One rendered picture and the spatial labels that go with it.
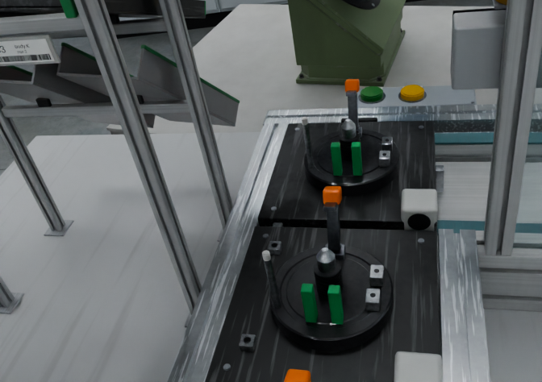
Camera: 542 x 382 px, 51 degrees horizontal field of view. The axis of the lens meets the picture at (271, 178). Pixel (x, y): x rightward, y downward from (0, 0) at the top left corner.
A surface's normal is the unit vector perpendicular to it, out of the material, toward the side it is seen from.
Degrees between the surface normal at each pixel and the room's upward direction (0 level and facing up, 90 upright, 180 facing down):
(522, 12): 90
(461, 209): 0
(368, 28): 41
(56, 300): 0
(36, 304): 0
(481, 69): 90
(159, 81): 90
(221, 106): 90
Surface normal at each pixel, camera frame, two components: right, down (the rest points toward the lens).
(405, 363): -0.15, -0.78
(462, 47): -0.20, 0.62
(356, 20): 0.49, -0.53
